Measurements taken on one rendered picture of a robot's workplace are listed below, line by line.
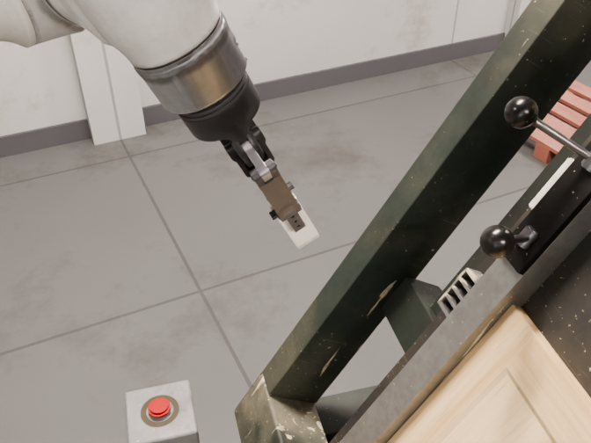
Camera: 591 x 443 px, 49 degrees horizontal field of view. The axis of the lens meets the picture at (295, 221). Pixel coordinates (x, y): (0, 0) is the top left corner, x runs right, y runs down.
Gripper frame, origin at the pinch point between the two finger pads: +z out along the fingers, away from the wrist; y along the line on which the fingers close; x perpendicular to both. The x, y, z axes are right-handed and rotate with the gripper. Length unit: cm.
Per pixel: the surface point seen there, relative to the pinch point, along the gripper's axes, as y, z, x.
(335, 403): 19, 67, 13
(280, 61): 303, 159, -48
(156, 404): 21, 38, 38
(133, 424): 19, 37, 43
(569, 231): -9.7, 17.0, -27.0
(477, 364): -10.9, 29.4, -9.9
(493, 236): -11.0, 7.8, -17.3
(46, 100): 294, 95, 77
